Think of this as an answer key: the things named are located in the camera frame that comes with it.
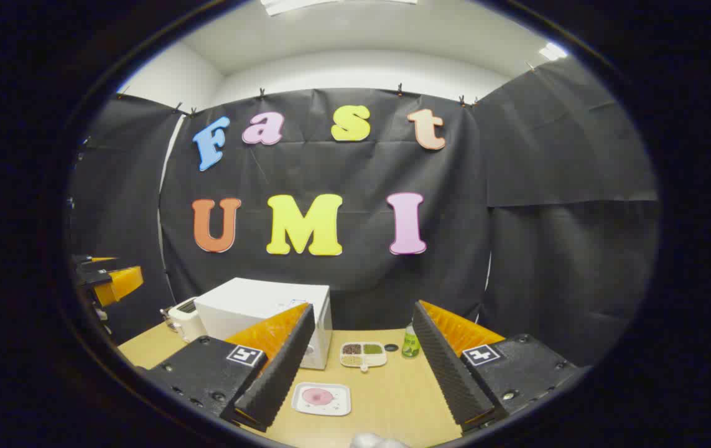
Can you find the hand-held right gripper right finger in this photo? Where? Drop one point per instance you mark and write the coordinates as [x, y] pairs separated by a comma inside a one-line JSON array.
[[448, 373]]

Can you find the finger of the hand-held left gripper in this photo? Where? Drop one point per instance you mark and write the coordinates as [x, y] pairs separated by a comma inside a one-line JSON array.
[[91, 260], [120, 283]]

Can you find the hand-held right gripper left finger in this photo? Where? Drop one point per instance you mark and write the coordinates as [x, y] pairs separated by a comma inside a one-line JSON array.
[[280, 373]]

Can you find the white square plate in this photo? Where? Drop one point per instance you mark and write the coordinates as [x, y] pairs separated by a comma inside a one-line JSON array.
[[305, 407]]

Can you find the pink meat slice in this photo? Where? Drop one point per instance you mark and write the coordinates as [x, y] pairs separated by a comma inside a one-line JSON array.
[[318, 396]]

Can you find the white microwave oven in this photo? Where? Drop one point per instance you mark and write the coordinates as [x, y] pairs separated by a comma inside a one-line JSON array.
[[255, 305]]

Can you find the green label drink bottle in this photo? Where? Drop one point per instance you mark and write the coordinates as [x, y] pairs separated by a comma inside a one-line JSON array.
[[410, 345]]

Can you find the yellow soybeans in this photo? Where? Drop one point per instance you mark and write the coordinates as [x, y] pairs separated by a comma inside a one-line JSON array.
[[350, 360]]

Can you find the dark red beans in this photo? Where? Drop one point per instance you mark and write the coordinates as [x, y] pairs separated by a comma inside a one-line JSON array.
[[352, 349]]

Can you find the cream toaster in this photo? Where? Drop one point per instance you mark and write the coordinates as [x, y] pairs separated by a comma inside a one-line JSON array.
[[188, 320]]

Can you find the green mung beans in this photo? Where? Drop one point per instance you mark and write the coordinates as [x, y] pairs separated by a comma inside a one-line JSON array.
[[372, 349]]

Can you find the white divided dish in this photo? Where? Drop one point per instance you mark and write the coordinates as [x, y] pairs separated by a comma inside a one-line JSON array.
[[363, 367]]

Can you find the ceiling light panel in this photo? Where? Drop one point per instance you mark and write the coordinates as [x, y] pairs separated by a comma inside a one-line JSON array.
[[553, 51], [330, 4]]

